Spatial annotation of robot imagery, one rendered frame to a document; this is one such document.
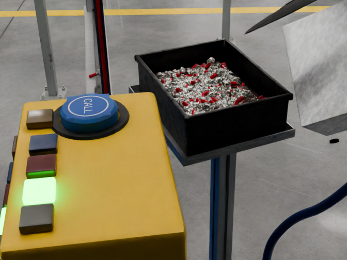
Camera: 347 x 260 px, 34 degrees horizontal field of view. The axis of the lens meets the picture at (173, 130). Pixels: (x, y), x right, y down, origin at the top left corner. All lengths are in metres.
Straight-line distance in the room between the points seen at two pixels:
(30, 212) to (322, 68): 0.44
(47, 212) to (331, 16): 0.47
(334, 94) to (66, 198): 0.40
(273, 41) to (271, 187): 1.26
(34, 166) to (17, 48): 2.87
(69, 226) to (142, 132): 0.10
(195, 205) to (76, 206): 1.66
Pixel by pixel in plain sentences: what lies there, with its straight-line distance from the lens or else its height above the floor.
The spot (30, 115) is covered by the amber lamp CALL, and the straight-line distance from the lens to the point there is 0.41.
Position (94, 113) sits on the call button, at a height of 1.08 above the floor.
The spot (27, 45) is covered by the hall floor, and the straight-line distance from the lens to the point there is 3.24.
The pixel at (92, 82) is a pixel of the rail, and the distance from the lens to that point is 0.92.
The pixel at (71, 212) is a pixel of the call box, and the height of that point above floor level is 1.07.
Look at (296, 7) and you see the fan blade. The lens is 0.79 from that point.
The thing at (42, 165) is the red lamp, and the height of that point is 1.08.
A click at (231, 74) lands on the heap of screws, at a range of 0.95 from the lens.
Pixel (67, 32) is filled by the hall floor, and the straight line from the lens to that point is 3.34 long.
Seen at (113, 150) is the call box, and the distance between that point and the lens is 0.37.
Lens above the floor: 1.28
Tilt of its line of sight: 33 degrees down
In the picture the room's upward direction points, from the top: 1 degrees counter-clockwise
